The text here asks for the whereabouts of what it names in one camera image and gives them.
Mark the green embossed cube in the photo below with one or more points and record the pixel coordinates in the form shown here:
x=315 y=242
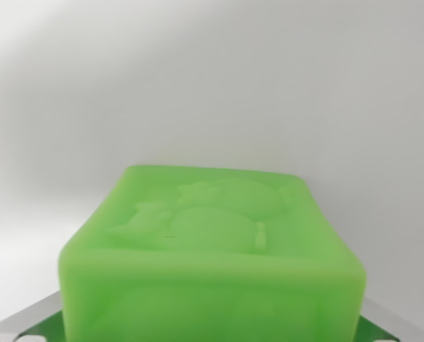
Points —
x=211 y=256

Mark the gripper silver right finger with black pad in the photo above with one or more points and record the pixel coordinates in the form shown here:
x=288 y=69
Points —
x=390 y=320

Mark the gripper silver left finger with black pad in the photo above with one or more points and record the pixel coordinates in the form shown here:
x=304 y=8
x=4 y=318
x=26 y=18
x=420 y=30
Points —
x=26 y=320

